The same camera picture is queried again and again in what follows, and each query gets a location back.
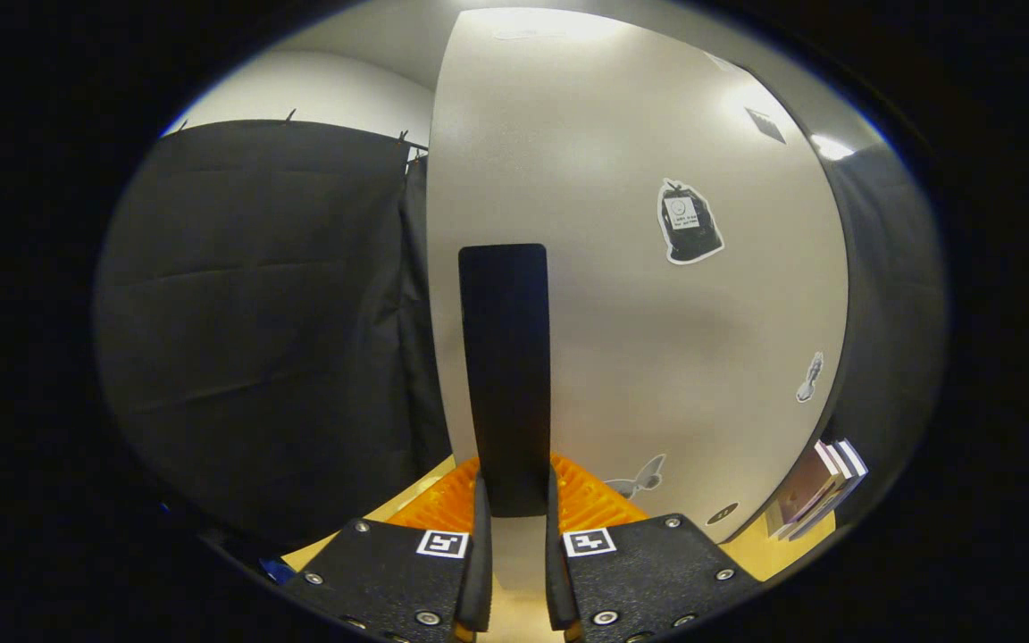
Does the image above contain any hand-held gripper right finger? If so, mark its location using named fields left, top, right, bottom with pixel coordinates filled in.
left=543, top=454, right=764, bottom=643

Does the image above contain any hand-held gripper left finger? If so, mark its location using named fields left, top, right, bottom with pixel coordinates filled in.
left=282, top=455, right=494, bottom=643

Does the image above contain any black door handle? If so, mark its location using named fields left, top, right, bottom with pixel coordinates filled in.
left=458, top=243, right=553, bottom=519

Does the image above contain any beige cabinet door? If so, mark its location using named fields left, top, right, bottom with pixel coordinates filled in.
left=425, top=7, right=850, bottom=586

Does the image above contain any grey book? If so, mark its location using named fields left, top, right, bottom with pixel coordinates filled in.
left=787, top=442, right=855, bottom=537

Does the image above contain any dark blue book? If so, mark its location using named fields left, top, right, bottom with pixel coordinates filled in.
left=791, top=438, right=868, bottom=541

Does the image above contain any black backdrop cloth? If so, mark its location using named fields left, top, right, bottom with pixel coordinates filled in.
left=93, top=119, right=950, bottom=555

